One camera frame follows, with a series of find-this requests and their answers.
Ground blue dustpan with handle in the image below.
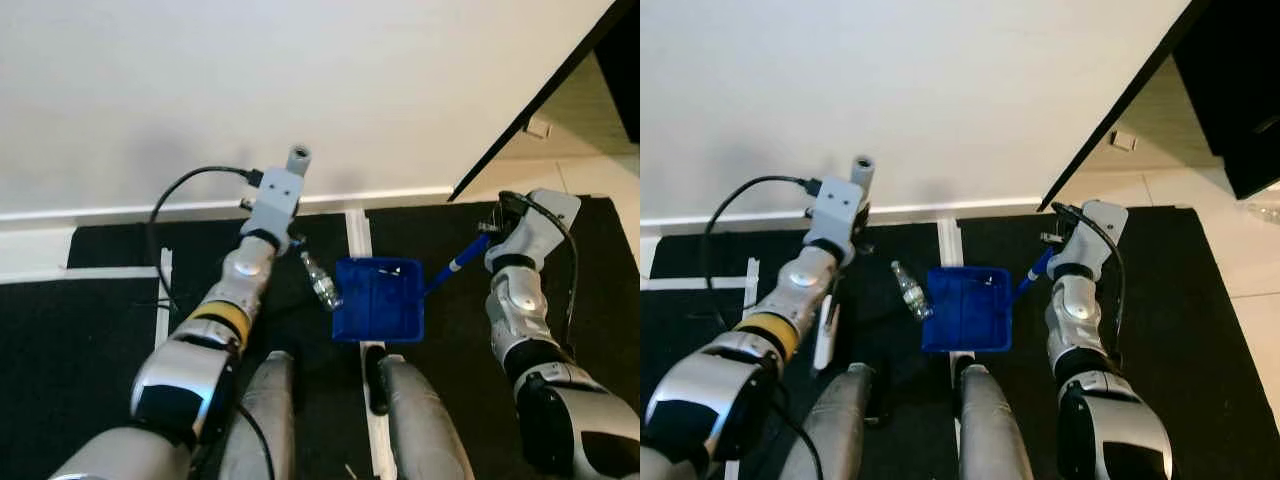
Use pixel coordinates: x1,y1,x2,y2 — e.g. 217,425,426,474
332,233,493,344
920,246,1058,354

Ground clear plastic bottle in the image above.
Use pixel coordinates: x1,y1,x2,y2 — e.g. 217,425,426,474
300,250,343,311
890,260,936,321

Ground grey left robot leg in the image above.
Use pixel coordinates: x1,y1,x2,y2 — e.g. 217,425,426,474
778,362,871,480
218,350,298,480

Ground grey robot leg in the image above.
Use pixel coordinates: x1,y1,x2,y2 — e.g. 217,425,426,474
218,350,298,480
955,363,1036,480
375,353,476,480
778,362,871,480

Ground grey right robot leg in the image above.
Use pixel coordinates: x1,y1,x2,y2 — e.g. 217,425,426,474
375,353,476,480
955,363,1036,480

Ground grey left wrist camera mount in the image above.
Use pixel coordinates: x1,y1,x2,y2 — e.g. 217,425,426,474
805,180,866,263
240,168,304,253

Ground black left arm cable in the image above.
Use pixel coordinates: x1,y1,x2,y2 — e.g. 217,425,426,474
145,165,263,311
700,175,823,331

